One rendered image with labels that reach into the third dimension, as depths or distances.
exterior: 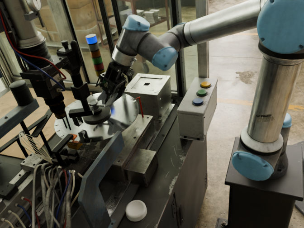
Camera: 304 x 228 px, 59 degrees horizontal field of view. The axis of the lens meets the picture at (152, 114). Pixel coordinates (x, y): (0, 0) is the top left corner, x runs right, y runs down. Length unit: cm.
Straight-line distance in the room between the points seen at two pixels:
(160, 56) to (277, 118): 36
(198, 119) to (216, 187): 94
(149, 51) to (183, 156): 47
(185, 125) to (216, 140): 118
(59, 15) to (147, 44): 80
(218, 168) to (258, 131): 132
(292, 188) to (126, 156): 57
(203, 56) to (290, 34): 71
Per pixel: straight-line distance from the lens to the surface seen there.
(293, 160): 113
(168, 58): 81
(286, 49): 61
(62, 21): 156
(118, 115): 103
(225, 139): 231
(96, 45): 125
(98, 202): 85
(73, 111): 98
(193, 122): 111
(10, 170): 119
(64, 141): 94
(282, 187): 104
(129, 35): 85
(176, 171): 105
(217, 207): 186
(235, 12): 81
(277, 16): 60
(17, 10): 77
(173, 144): 116
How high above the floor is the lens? 153
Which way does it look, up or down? 35 degrees down
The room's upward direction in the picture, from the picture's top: 9 degrees counter-clockwise
